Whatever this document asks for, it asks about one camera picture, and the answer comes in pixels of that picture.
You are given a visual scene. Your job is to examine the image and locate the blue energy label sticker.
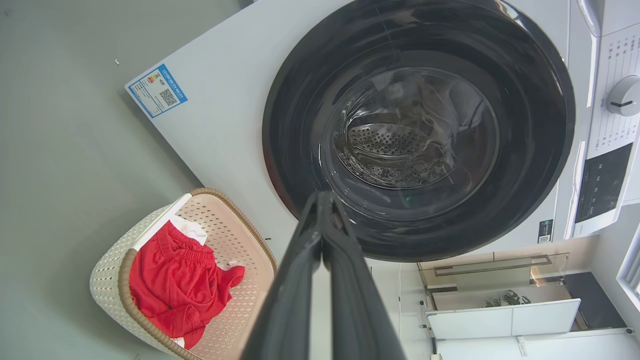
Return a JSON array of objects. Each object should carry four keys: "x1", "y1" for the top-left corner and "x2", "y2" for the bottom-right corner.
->
[{"x1": 125, "y1": 63, "x2": 189, "y2": 119}]

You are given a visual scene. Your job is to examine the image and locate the white garment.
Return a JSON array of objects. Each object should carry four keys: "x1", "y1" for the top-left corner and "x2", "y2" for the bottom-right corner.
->
[{"x1": 169, "y1": 215, "x2": 208, "y2": 246}]

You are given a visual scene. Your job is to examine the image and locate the beige perforated laundry basket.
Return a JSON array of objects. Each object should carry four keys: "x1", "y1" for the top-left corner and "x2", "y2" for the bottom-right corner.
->
[{"x1": 89, "y1": 187, "x2": 278, "y2": 360}]

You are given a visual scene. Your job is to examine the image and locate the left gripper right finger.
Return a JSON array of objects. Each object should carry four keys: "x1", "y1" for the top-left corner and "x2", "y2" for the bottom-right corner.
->
[{"x1": 319, "y1": 191, "x2": 407, "y2": 360}]

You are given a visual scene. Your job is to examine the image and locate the red garment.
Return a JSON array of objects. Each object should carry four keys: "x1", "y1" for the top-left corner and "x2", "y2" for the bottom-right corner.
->
[{"x1": 128, "y1": 220, "x2": 246, "y2": 351}]

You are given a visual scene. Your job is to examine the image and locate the green potted plant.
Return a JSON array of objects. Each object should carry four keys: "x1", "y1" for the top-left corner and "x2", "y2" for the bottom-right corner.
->
[{"x1": 482, "y1": 290, "x2": 532, "y2": 308}]

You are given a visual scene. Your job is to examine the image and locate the white partition board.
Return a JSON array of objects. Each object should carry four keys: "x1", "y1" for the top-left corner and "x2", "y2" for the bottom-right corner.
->
[{"x1": 425, "y1": 298, "x2": 582, "y2": 341}]

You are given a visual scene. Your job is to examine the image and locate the white front-load washing machine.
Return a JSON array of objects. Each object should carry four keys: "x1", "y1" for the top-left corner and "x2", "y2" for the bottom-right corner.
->
[{"x1": 124, "y1": 0, "x2": 640, "y2": 263}]

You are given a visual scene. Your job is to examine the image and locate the white washer control knob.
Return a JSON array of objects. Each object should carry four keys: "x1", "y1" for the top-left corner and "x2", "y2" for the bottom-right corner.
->
[{"x1": 606, "y1": 75, "x2": 640, "y2": 117}]

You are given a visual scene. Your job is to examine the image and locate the black washer display panel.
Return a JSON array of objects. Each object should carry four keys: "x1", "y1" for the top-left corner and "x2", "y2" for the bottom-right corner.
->
[{"x1": 575, "y1": 142, "x2": 633, "y2": 224}]

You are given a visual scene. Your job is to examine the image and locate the glass table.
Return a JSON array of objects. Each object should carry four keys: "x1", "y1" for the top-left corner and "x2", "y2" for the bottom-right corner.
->
[{"x1": 417, "y1": 252, "x2": 571, "y2": 297}]

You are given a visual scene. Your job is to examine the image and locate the black round washer door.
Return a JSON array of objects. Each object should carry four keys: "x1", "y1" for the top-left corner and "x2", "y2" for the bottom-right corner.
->
[{"x1": 261, "y1": 0, "x2": 576, "y2": 263}]

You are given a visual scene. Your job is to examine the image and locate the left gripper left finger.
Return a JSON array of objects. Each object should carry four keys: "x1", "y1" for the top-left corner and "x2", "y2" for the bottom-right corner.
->
[{"x1": 241, "y1": 191, "x2": 324, "y2": 360}]

